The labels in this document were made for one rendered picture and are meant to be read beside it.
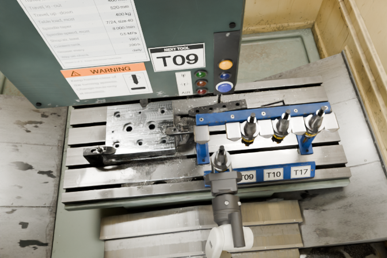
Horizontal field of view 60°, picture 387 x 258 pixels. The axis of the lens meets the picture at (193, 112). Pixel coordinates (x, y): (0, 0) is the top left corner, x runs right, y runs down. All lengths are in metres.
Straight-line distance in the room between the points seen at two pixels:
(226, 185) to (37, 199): 1.05
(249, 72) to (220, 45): 1.46
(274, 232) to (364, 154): 0.53
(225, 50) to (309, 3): 1.55
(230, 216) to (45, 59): 0.67
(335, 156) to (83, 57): 1.17
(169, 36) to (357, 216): 1.24
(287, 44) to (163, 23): 1.72
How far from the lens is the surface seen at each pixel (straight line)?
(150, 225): 1.56
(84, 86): 0.71
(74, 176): 1.54
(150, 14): 0.54
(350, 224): 1.61
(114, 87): 0.70
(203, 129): 1.16
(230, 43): 0.60
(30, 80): 0.71
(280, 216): 1.58
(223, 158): 1.05
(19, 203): 1.85
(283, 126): 1.14
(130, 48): 0.60
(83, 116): 1.65
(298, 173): 1.44
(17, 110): 2.04
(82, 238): 1.77
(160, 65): 0.64
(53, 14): 0.56
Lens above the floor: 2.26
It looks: 62 degrees down
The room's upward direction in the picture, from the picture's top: 6 degrees counter-clockwise
